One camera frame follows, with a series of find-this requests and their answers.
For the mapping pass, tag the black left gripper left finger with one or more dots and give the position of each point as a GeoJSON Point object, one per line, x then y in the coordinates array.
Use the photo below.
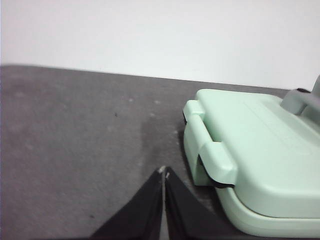
{"type": "Point", "coordinates": [142, 212]}

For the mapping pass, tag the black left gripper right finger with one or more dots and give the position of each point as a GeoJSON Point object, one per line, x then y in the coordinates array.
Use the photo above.
{"type": "Point", "coordinates": [185, 212]}

